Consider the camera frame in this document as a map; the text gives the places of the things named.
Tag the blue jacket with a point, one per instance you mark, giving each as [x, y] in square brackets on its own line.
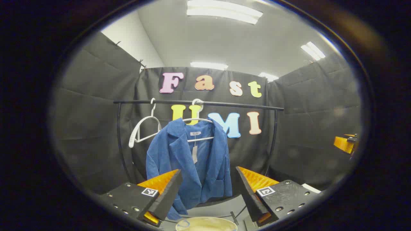
[179, 154]

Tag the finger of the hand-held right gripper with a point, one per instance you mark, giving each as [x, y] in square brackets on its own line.
[343, 144]

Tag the beige laundry hamper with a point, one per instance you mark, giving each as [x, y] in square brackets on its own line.
[205, 224]

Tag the white plastic clothes hanger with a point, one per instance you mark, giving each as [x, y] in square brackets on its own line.
[131, 139]
[199, 119]

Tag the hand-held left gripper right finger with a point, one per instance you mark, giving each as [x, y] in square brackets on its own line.
[252, 199]

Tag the ceiling light panel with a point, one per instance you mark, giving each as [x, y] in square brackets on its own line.
[313, 50]
[224, 11]
[268, 76]
[208, 65]

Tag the black metal clothes rack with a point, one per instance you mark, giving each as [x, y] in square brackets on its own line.
[224, 104]

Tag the black backdrop cloth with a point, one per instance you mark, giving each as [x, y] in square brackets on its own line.
[96, 112]

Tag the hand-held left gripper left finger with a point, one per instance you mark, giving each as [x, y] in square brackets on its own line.
[167, 195]

